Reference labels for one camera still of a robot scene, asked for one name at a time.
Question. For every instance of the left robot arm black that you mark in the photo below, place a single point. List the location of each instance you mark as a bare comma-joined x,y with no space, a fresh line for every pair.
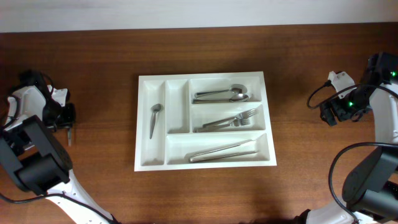
32,156

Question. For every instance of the white plastic cutlery tray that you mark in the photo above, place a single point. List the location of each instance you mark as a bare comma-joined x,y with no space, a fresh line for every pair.
200,121

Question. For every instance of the small metal teaspoon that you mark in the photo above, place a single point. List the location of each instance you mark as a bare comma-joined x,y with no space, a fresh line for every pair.
157,108
69,136

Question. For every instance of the metal fork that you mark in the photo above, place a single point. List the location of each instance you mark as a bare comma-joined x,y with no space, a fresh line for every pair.
243,115
234,123

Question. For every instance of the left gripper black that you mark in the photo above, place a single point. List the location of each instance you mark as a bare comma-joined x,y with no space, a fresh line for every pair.
69,120

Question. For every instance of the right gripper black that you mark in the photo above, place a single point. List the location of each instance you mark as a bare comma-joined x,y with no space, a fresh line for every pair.
341,114

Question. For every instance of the metal tablespoon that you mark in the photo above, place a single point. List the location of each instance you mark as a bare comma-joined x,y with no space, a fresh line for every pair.
234,99
234,88

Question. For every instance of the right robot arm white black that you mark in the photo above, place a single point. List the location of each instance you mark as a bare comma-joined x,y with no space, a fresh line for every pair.
368,195

